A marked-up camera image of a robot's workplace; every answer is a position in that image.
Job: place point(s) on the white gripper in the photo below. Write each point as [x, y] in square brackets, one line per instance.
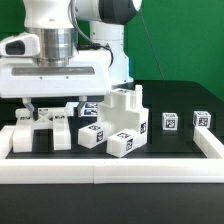
[86, 75]

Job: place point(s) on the white chair back part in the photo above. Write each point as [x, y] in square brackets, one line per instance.
[54, 119]

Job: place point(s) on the white chair seat part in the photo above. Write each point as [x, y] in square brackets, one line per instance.
[123, 109]

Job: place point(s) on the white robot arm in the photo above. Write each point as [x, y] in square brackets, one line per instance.
[69, 48]

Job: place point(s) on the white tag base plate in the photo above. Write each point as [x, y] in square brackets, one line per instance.
[88, 110]

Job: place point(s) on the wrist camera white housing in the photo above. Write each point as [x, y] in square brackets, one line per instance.
[22, 45]

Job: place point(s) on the white U-shaped fence frame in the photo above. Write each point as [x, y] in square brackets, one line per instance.
[97, 171]

